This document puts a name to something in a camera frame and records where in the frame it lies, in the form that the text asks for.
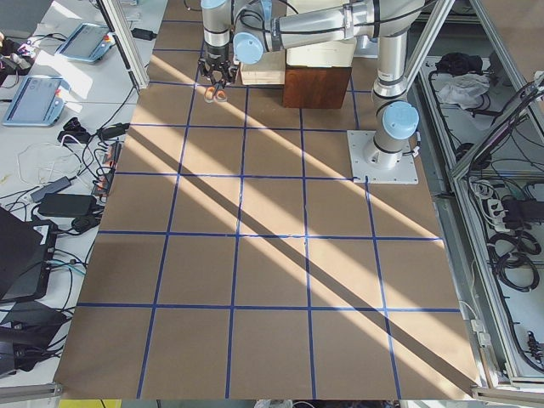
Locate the cream plastic bin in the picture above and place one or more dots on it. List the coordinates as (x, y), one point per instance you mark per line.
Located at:
(323, 55)

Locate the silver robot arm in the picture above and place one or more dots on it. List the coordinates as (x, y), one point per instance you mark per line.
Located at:
(243, 31)

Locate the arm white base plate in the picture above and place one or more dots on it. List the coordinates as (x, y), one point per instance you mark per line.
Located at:
(371, 165)

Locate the wooden drawer with white handle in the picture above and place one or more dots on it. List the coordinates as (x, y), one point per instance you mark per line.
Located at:
(263, 73)

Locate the lower blue teach pendant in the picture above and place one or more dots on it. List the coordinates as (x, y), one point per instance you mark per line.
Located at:
(38, 102)

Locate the black cloth bundle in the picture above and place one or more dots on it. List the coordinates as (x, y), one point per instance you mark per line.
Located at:
(458, 64)

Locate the dark wooden drawer cabinet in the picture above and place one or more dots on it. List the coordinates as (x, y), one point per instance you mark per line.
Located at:
(315, 87)

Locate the orange grey handled scissors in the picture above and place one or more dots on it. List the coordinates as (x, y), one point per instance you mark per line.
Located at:
(215, 93)

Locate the white crumpled cloth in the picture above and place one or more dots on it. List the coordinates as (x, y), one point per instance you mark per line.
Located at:
(466, 91)

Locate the black power adapter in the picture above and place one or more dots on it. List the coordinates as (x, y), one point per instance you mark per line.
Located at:
(66, 205)

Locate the blue teach pendant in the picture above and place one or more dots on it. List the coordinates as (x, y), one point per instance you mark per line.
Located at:
(38, 102)
(88, 43)

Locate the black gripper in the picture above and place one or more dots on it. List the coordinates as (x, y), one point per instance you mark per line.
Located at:
(217, 54)

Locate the small black power brick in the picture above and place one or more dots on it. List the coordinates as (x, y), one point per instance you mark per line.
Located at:
(143, 34)

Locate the black laptop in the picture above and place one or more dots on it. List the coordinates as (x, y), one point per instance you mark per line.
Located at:
(26, 250)

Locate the white power strip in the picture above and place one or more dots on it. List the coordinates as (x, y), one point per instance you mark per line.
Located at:
(491, 206)

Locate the aluminium frame post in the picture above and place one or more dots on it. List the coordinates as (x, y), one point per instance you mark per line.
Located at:
(114, 17)

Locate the upper blue teach pendant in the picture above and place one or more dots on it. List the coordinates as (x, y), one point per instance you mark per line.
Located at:
(88, 43)

